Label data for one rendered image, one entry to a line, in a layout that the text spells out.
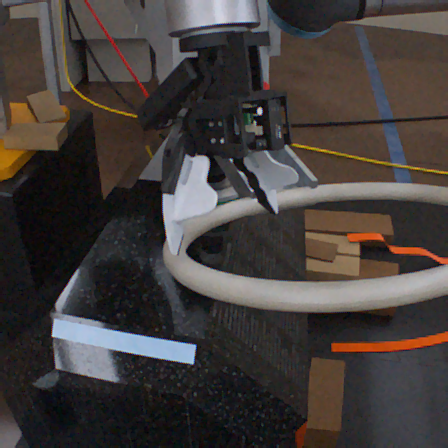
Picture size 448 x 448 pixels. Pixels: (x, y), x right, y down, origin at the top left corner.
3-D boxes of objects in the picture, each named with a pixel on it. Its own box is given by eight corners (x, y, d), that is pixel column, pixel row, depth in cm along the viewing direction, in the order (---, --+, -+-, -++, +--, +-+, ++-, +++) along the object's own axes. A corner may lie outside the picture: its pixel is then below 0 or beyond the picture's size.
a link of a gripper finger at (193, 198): (188, 251, 47) (222, 149, 48) (143, 243, 51) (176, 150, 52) (212, 262, 49) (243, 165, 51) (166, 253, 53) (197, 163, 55)
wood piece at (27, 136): (4, 150, 173) (1, 136, 170) (16, 136, 181) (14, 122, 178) (58, 150, 171) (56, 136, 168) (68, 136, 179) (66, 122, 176)
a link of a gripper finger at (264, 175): (308, 218, 59) (269, 157, 53) (265, 214, 63) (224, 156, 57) (320, 196, 60) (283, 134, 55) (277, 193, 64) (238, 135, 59)
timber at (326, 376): (334, 450, 168) (340, 431, 161) (298, 446, 170) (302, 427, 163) (339, 381, 192) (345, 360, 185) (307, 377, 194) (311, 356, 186)
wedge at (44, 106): (27, 107, 200) (25, 96, 197) (51, 100, 204) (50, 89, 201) (40, 126, 186) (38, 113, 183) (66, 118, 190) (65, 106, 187)
